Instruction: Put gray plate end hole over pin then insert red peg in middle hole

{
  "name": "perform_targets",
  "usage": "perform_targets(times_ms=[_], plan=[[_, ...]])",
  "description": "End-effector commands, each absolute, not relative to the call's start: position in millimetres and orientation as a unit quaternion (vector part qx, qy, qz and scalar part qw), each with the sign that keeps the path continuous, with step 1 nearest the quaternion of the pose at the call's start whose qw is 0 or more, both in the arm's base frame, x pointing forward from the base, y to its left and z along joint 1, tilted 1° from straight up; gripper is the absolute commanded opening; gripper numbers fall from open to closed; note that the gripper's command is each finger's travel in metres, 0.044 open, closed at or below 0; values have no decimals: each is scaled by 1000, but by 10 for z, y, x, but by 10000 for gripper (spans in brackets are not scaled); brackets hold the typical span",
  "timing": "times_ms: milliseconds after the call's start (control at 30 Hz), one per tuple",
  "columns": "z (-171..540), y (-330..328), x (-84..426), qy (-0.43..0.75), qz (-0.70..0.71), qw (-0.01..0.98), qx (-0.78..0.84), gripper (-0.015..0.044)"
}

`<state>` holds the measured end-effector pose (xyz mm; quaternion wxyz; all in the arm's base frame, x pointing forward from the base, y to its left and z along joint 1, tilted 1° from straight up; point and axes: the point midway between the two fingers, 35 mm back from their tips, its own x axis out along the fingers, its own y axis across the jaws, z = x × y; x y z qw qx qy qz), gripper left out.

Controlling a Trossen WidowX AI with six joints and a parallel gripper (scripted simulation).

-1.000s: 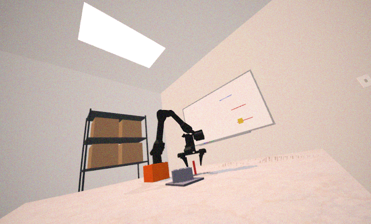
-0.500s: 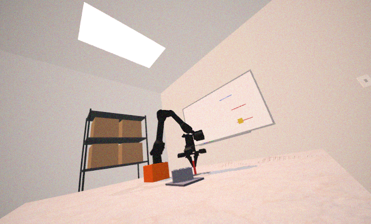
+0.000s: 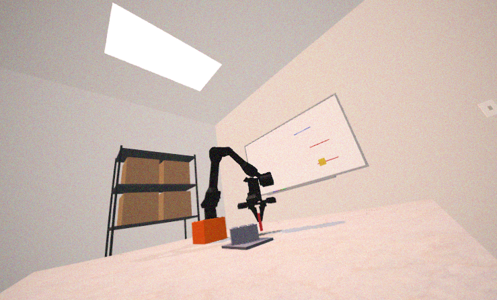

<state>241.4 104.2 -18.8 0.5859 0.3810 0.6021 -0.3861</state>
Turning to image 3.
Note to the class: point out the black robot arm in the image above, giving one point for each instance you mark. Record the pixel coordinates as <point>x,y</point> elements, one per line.
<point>212,194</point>

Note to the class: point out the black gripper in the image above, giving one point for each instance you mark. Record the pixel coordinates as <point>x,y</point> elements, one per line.
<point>261,202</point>

